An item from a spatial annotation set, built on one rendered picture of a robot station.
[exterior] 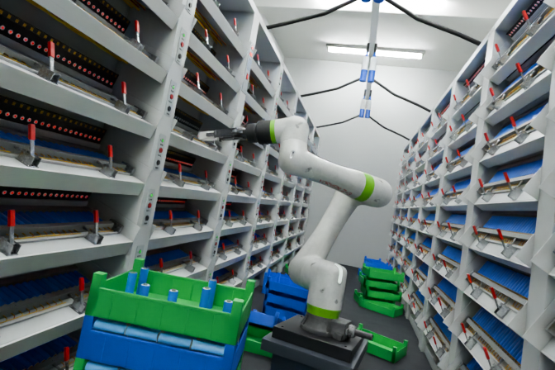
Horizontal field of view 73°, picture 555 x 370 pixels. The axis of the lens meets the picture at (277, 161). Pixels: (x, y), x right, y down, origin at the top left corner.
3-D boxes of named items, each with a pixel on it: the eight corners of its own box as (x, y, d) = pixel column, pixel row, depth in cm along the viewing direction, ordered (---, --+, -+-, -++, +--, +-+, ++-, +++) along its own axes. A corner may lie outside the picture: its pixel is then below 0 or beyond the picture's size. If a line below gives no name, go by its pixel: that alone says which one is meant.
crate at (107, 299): (250, 313, 90) (256, 280, 90) (235, 346, 69) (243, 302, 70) (131, 290, 92) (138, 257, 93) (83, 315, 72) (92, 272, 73)
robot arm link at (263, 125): (274, 120, 148) (269, 115, 139) (275, 149, 147) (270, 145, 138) (260, 121, 150) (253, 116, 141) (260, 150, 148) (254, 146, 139)
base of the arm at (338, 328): (374, 343, 135) (377, 325, 136) (364, 351, 122) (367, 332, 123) (308, 321, 147) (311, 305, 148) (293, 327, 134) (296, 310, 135)
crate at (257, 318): (250, 323, 222) (253, 309, 225) (282, 331, 218) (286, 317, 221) (239, 319, 196) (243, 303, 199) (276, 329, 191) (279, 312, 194)
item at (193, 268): (203, 276, 186) (215, 251, 186) (131, 306, 127) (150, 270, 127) (171, 255, 191) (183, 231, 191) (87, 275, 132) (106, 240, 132)
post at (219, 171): (201, 335, 192) (260, 15, 208) (193, 342, 182) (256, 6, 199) (166, 326, 196) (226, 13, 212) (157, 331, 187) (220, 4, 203)
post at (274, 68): (242, 303, 259) (284, 63, 276) (238, 306, 250) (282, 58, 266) (215, 296, 264) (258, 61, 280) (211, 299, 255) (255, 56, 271)
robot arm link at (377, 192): (372, 210, 162) (378, 182, 165) (396, 211, 151) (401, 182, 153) (341, 198, 154) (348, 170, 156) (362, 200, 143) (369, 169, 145)
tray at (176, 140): (224, 164, 191) (232, 148, 191) (164, 144, 132) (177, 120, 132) (192, 147, 196) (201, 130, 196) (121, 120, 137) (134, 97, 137)
